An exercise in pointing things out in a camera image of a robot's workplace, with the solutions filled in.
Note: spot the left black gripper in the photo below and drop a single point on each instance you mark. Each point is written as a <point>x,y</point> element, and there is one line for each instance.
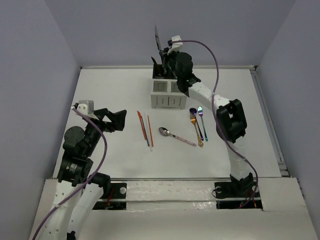
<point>102,117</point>

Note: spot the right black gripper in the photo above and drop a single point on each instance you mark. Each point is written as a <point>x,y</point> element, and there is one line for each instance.
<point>164,57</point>

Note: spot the gold black handled knife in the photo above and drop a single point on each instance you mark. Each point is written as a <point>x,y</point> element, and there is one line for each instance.
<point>157,69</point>

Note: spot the silver knife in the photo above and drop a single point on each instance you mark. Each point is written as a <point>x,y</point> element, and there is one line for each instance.
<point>157,39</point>

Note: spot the orange pointed straw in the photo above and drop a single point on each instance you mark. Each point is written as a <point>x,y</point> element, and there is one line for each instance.
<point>139,116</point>

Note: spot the silver spoon pink handle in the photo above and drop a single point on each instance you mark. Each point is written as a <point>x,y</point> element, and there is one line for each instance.
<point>166,133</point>

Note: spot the purple iridescent spoon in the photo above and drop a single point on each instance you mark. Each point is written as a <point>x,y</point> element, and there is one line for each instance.
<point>194,112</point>

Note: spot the iridescent blue fork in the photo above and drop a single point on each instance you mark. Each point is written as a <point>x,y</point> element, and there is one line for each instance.
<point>200,113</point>

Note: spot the gold fork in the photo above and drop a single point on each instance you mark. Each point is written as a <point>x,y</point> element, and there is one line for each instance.
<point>194,122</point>

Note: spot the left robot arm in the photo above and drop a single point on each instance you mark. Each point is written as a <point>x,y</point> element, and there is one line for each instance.
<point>78,188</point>

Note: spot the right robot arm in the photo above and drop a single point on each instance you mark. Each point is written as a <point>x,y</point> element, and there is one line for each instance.
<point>229,118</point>

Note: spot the white clear straw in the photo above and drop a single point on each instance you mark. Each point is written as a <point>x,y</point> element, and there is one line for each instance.
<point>147,131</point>

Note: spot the orange straight straw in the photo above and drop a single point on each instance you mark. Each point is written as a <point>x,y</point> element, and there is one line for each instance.
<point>150,131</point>

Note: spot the white utensil caddy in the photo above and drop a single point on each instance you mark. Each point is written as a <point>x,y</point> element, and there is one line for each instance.
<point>166,94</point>

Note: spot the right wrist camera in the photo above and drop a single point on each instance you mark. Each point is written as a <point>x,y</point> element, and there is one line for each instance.
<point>175,44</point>

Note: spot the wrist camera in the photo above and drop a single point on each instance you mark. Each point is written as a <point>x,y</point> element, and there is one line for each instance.
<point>175,44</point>
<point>85,107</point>

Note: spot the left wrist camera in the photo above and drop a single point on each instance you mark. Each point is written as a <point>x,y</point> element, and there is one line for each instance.
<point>85,107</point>

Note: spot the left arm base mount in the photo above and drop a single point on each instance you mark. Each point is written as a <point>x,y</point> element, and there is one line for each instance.
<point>115,200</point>

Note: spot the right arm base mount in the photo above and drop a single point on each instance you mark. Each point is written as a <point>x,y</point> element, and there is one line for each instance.
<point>228,199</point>

